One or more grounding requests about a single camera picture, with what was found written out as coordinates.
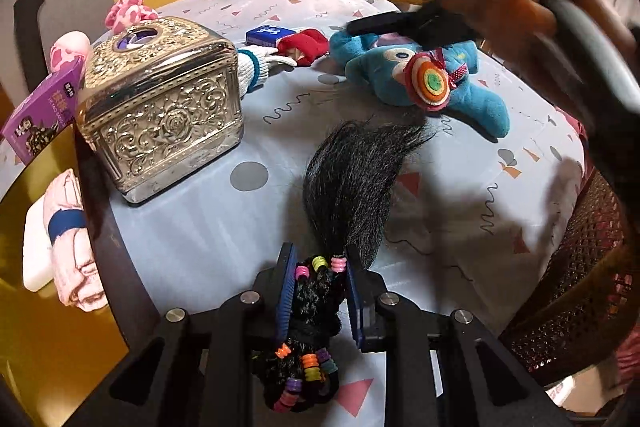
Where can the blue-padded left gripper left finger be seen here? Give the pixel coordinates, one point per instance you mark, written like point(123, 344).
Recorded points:
point(285, 269)

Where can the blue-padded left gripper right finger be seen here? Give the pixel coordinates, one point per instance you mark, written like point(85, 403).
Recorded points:
point(353, 305)

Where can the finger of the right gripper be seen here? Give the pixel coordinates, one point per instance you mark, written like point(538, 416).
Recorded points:
point(430, 27)

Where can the blue plush toy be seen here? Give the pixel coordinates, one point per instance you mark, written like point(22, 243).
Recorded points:
point(399, 72)

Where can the black hair extension with beads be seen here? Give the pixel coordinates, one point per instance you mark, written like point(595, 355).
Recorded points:
point(347, 190)

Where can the red knitted glove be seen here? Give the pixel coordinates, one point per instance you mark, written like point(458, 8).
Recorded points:
point(304, 47)

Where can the blue playing card box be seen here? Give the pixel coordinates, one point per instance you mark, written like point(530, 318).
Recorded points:
point(267, 35)

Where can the patterned light blue tablecloth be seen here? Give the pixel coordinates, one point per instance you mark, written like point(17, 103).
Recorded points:
point(200, 369)

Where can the white sock blue stripe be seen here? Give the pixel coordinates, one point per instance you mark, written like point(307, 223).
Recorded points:
point(255, 65)

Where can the ornate silver tissue box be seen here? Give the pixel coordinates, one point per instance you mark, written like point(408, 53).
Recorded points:
point(159, 101)

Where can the pink folded cloth blue band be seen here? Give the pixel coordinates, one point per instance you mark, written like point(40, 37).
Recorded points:
point(57, 248)

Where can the pink spotted plush toy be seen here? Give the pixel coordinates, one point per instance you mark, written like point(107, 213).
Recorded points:
point(110, 27)

